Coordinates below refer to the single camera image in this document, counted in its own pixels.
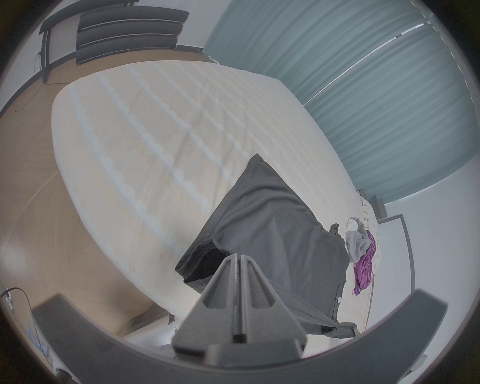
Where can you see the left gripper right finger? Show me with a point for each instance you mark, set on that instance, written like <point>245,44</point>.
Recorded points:
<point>270,318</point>

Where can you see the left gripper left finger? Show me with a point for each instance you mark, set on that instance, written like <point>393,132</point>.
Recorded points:
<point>210,318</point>

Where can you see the black T-shirt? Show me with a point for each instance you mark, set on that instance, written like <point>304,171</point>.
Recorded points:
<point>270,232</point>

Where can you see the purple satin garment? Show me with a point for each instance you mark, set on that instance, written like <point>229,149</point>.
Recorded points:
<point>363,270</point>

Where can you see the grey garment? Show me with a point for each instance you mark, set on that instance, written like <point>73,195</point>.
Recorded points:
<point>358,245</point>

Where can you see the white garment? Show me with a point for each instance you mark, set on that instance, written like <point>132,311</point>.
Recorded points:
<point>353,224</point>

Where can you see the white printed pillow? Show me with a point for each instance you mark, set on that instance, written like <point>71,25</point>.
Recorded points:
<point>368,212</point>

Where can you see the grey bedside table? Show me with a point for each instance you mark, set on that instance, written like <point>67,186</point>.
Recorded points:
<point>375,202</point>

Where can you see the bed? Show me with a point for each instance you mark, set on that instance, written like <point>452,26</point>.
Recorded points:
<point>150,150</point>

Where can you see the white power strip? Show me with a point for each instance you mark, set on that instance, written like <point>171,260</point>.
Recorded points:
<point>8,300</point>

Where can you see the blue-green curtain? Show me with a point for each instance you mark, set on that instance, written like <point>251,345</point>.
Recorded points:
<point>393,131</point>
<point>300,45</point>

